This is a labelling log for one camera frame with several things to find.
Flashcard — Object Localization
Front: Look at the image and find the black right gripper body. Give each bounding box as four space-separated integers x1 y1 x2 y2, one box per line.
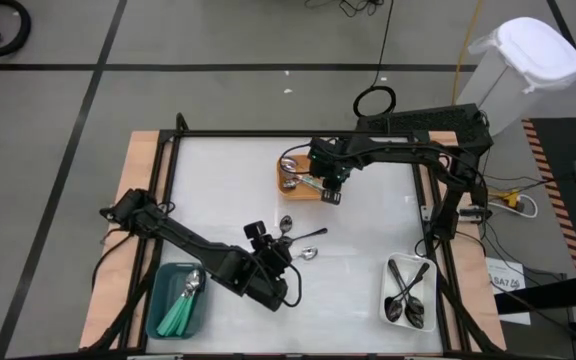
307 137 357 206

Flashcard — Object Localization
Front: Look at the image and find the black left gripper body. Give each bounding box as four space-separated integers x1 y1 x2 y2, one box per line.
242 221 294 312

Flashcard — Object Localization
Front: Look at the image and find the orange plastic bin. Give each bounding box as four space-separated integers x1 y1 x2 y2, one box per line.
276 153 325 202

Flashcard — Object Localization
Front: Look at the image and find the white plastic bin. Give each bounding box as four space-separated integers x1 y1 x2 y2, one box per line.
378 252 438 334

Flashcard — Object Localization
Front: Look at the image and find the teal plastic bin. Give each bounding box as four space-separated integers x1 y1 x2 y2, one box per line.
146 262 210 341

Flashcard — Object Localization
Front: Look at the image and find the white paper label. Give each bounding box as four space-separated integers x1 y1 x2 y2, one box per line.
485 256 533 326

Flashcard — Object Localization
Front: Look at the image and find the white lidded trash can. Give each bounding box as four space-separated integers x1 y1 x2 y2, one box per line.
455 16 576 137

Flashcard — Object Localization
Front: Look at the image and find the black hazard striped mat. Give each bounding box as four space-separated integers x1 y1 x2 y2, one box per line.
520 117 576 276

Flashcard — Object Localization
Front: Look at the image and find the black metal beam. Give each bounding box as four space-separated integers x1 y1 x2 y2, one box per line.
492 287 576 316

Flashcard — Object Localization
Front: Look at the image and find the black coiled cable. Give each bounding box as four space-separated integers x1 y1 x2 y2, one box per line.
351 0 398 119

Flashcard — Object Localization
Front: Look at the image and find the black table frame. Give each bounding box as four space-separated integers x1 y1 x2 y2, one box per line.
117 112 509 360

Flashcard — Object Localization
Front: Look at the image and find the black floor cable bundle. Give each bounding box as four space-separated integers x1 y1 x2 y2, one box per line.
303 0 387 19

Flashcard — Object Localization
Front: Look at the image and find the yellow hanging cable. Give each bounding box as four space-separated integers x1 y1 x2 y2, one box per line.
450 0 485 106

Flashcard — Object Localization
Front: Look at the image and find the white power cable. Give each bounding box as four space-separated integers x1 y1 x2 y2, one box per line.
487 192 540 220

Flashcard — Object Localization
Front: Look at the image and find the black vacuum hose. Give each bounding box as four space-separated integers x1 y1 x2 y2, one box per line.
0 0 33 57

